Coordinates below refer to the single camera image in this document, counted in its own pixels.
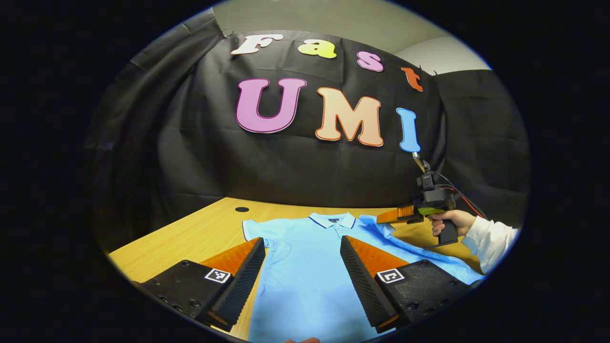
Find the light blue polo T-shirt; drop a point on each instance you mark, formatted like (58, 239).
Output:
(305, 271)

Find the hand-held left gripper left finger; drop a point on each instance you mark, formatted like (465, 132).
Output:
(245, 281)

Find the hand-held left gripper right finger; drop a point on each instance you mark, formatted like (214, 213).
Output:
(362, 281)

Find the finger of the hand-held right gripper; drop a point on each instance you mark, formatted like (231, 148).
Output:
(395, 214)

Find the black backdrop cloth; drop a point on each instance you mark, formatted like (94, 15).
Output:
(295, 171)

